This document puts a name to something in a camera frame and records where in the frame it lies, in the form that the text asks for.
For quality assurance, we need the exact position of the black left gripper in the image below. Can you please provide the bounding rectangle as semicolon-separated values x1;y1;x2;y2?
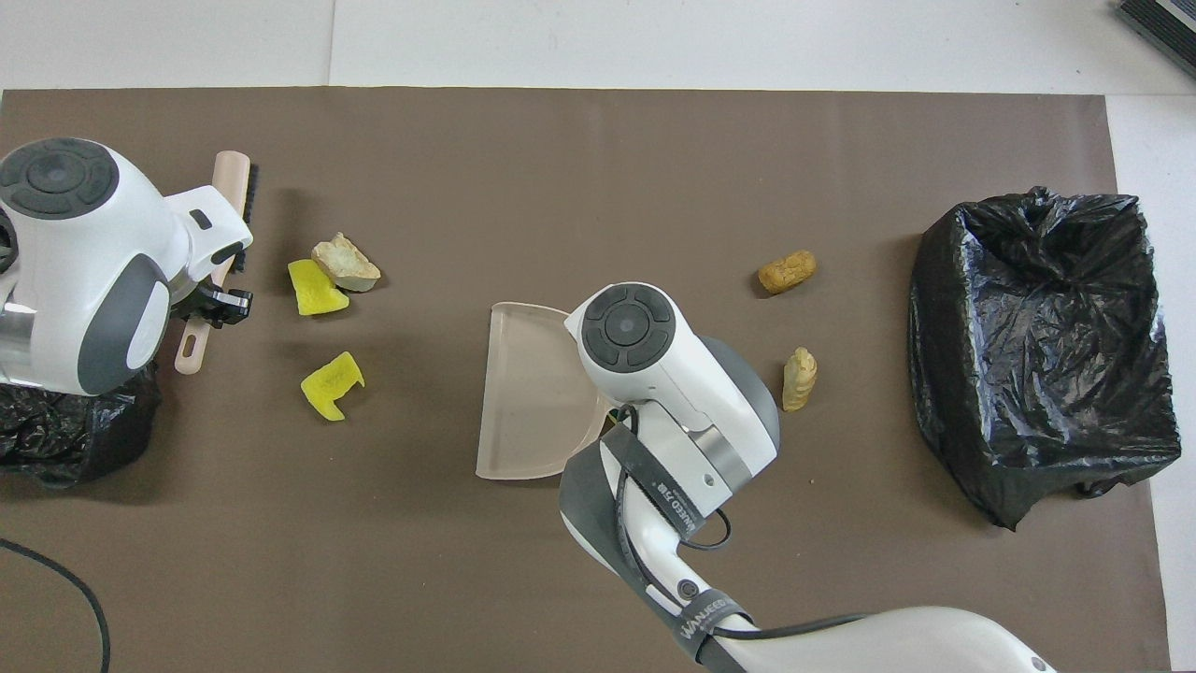
193;285;254;328

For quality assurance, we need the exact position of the large beige croissant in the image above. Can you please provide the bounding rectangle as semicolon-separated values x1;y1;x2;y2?
312;232;382;294

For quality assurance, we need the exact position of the notched yellow sponge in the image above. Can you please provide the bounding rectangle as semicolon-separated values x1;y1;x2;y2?
300;351;366;422

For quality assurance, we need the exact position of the beige hand brush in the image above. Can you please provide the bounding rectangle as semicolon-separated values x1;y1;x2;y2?
175;151;258;377

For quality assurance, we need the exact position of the beige plastic dustpan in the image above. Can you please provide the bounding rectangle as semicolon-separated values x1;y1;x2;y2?
476;301;618;482

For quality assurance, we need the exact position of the brown textured bread roll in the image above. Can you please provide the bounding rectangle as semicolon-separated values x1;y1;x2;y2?
757;250;818;296

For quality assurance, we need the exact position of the small pale beige bread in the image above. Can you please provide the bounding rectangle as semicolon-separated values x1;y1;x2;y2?
782;347;819;413

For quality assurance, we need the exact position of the crumpled black trash bag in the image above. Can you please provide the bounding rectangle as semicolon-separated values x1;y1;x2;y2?
0;365;162;490

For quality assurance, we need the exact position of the open black bag-lined bin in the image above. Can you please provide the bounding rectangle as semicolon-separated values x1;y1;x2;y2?
908;186;1182;532

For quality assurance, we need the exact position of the brown table mat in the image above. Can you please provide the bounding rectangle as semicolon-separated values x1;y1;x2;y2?
0;87;1174;673

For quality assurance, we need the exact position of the dark ribbed device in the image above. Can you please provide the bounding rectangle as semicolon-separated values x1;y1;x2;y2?
1117;0;1196;80

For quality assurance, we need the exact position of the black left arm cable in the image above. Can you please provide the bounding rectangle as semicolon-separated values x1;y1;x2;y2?
0;539;111;673

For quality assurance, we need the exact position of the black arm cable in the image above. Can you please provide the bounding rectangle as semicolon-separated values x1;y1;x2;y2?
607;407;870;641
0;539;111;673

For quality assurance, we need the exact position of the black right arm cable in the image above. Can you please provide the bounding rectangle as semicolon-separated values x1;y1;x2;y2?
607;407;870;641

